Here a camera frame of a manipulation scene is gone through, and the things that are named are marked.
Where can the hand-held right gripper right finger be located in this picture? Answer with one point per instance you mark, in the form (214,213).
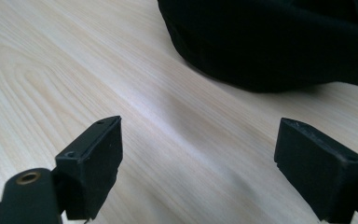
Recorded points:
(320,174)

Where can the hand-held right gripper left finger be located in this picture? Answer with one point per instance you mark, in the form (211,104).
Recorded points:
(90,174)

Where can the black cloth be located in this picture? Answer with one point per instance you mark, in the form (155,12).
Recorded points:
(270,43)

